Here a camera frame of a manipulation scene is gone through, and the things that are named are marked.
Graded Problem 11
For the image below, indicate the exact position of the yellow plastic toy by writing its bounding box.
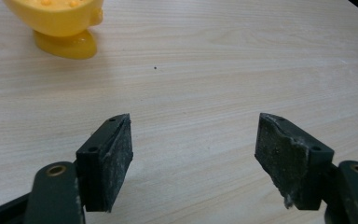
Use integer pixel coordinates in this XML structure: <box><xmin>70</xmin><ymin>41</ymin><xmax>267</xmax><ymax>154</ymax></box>
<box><xmin>2</xmin><ymin>0</ymin><xmax>104</xmax><ymax>61</ymax></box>

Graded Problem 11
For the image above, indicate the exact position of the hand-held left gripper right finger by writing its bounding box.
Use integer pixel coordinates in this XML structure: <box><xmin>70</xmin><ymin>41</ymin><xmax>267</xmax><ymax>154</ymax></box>
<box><xmin>254</xmin><ymin>112</ymin><xmax>336</xmax><ymax>211</ymax></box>

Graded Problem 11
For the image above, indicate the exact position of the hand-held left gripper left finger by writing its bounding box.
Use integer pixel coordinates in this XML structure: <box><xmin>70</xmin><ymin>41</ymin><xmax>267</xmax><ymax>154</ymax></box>
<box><xmin>76</xmin><ymin>113</ymin><xmax>134</xmax><ymax>214</ymax></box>

